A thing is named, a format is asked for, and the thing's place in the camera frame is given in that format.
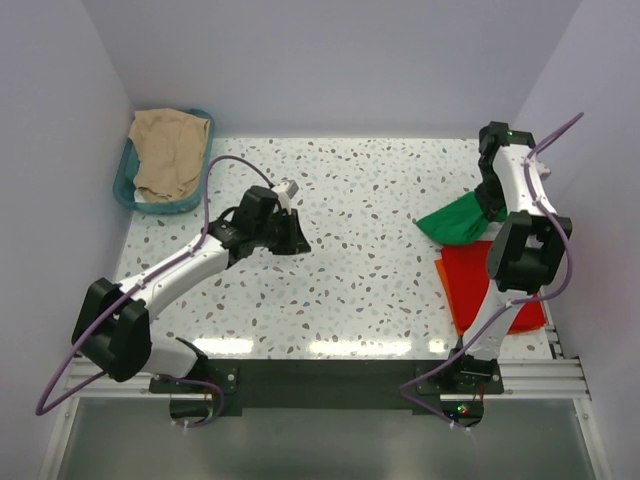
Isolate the beige t shirt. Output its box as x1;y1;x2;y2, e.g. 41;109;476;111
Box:
128;108;212;204

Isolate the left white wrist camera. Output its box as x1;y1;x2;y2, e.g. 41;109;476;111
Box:
272;180;299;213

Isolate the folded orange t shirt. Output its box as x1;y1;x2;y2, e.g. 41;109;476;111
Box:
435;259;546;336

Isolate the teal plastic basket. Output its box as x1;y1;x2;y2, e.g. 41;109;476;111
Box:
113;108;215;215

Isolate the green t shirt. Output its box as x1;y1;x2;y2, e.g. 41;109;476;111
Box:
416;192;506;246

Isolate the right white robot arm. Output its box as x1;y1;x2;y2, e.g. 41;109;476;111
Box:
439;121;572;394

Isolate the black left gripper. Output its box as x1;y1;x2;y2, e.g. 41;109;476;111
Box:
253;209;310;256

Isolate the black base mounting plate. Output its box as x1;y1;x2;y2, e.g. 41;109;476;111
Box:
149;356;504;426

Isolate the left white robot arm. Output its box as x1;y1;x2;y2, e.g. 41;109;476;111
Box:
72;180;310;392

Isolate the folded red t shirt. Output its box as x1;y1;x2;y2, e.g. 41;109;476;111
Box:
439;239;547;334

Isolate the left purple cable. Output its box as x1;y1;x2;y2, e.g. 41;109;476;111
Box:
34;155;279;429

